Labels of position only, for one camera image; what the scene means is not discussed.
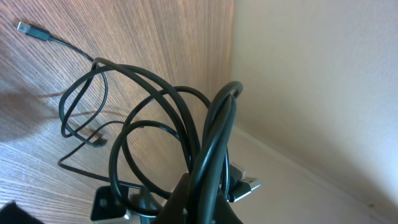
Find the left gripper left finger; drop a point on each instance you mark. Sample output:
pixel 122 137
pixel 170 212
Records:
pixel 11 213

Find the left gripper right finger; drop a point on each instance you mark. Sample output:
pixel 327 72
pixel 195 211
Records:
pixel 175 211

